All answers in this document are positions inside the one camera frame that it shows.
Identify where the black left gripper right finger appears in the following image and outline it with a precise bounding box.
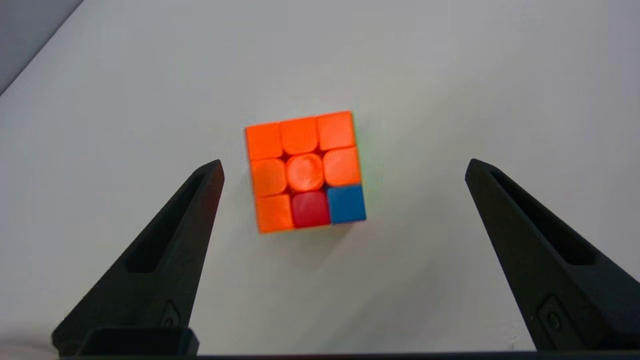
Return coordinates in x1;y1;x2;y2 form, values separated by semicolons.
464;158;640;352

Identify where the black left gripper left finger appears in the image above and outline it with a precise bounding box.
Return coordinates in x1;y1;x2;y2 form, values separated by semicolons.
51;159;225;357

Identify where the multicoloured rubiks cube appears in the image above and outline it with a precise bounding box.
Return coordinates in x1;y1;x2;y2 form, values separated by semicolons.
244;110;367;235

